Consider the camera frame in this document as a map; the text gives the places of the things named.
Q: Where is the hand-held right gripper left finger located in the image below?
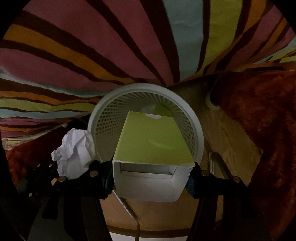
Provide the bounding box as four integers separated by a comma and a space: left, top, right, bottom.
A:
42, 160, 115, 241

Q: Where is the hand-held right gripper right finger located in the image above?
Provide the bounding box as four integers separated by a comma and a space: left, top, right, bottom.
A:
184, 161, 263, 241

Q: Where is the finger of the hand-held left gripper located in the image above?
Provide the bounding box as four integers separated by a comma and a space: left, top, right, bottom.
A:
28, 162, 59, 180
20, 183, 55, 202

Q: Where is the large white paper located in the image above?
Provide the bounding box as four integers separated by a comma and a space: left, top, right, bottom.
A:
51, 128, 96, 180

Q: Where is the large green box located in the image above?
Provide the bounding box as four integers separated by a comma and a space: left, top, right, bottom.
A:
112, 110, 195, 202

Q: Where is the white mesh wastebasket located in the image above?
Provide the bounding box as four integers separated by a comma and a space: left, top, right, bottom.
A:
87, 83, 205, 168

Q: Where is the striped bedsheet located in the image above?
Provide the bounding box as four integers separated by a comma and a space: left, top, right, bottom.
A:
0, 0, 296, 141

